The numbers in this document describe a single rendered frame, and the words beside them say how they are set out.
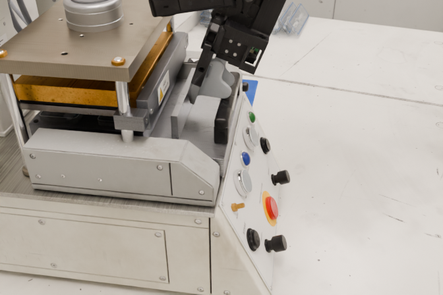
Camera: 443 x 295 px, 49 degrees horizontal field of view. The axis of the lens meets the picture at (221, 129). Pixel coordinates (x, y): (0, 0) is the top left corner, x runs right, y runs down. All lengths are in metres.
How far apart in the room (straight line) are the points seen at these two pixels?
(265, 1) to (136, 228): 0.35
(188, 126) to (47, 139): 0.20
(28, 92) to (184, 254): 0.30
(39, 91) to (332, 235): 0.53
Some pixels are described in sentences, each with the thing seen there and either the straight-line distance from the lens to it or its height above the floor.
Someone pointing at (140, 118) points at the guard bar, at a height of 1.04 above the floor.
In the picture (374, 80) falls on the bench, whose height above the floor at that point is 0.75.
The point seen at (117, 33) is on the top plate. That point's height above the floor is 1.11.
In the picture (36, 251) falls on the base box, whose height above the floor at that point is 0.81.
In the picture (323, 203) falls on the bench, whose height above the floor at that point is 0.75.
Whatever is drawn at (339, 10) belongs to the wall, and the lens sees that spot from 3.20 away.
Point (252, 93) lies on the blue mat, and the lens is 1.26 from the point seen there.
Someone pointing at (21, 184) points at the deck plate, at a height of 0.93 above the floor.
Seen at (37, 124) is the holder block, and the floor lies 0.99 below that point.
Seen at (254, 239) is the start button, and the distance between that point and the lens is 0.72.
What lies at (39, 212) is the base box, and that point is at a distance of 0.73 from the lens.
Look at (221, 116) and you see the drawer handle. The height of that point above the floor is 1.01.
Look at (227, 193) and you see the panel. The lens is 0.69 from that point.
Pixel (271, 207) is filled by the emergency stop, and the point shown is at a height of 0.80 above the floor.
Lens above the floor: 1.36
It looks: 33 degrees down
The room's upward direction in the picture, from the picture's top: straight up
